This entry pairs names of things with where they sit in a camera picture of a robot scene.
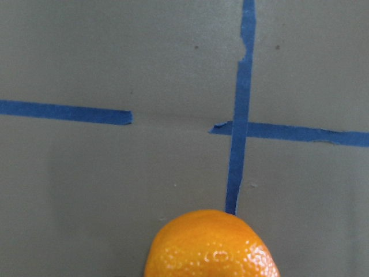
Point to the orange fruit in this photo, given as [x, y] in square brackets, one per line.
[209, 243]

